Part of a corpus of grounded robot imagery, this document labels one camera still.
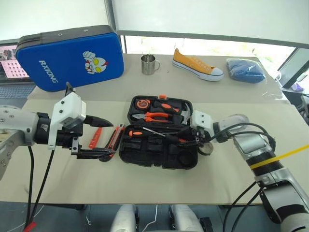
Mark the blue RXIONG cartoon case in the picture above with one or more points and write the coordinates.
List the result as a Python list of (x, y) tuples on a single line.
[(67, 60)]

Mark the roll of dark tape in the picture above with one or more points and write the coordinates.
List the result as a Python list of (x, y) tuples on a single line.
[(206, 149)]

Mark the orange black utility knife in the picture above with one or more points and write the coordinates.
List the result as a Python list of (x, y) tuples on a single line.
[(116, 137)]

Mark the black plastic tool case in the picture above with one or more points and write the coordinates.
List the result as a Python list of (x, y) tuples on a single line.
[(144, 154)]

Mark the silver rounded shell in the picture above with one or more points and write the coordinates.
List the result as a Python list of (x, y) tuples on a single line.
[(188, 217), (124, 217)]

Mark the small orange test pen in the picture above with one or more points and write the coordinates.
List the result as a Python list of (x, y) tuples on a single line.
[(95, 137)]

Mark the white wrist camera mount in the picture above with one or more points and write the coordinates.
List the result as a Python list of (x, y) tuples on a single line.
[(68, 106), (201, 119)]

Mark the dark computer monitor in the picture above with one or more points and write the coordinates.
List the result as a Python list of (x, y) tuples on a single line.
[(293, 67)]

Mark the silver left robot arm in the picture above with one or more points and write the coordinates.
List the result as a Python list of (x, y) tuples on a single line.
[(17, 125)]

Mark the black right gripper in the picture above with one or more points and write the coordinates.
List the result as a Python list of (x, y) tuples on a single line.
[(201, 137)]

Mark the grey window frame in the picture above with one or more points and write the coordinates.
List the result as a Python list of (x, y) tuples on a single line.
[(193, 36)]

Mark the orange black tape measure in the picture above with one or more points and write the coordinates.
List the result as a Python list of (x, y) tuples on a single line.
[(143, 103)]

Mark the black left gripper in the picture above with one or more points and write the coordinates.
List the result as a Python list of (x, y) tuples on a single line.
[(66, 137)]

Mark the black left wrist camera connector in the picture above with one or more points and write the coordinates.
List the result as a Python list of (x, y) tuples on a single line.
[(69, 89)]

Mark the grey laptop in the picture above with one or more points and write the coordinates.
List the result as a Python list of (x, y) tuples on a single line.
[(12, 70)]

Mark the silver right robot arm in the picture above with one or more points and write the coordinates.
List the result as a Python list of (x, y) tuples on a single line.
[(253, 145)]

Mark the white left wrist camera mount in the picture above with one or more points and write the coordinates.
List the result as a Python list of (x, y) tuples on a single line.
[(68, 106)]

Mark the stainless steel mug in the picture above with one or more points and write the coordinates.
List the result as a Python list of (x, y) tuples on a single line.
[(147, 66)]

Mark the blue cloth in clear bag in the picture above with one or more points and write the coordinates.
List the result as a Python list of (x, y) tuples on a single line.
[(246, 71)]

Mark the yellow canvas sneaker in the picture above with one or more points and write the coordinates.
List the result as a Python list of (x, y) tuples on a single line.
[(193, 64)]

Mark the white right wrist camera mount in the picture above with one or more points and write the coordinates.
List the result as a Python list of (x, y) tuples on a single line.
[(201, 119)]

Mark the small black block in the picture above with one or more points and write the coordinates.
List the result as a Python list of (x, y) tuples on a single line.
[(206, 224)]

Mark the purple object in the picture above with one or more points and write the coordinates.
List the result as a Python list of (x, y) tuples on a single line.
[(297, 87)]

